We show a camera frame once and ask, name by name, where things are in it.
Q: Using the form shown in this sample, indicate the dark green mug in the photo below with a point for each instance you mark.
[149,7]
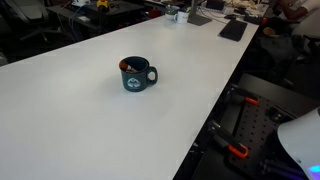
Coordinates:
[133,81]

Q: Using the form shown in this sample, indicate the red and white marker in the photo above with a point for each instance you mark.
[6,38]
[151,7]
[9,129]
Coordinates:
[126,66]

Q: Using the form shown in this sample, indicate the person forearm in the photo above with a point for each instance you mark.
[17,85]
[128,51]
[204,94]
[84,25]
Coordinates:
[296,10]

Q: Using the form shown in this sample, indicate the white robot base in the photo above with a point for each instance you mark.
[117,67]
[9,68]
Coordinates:
[300,140]

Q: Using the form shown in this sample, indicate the red object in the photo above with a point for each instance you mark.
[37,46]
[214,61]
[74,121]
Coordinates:
[154,13]

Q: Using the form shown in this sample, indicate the green and white mug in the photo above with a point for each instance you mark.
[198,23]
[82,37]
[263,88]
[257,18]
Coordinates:
[170,12]

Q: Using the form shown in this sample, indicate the grey monitor stand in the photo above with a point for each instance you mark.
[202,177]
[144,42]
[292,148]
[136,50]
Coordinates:
[198,18]

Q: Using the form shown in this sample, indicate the black orange clamp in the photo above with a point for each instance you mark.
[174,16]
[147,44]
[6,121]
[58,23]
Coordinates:
[230,141]
[241,96]

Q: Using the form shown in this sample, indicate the black flat pad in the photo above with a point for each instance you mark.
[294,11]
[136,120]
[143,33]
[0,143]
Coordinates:
[233,30]

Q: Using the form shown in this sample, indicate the black computer mouse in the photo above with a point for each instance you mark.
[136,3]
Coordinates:
[230,16]

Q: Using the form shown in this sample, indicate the black box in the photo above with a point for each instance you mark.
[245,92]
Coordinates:
[215,4]

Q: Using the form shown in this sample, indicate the yellow object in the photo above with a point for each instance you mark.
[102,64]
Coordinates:
[102,4]

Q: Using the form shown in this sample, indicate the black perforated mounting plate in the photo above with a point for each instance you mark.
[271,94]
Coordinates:
[256,133]

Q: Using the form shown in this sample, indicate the black case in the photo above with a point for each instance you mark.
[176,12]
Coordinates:
[253,19]

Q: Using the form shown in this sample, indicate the black connector block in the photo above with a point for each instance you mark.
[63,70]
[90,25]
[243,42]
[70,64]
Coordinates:
[278,115]

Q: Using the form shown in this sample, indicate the dark office chair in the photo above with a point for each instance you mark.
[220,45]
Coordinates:
[283,46]

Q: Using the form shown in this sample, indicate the grey office chair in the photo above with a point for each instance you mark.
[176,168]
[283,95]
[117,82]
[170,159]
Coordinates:
[28,13]

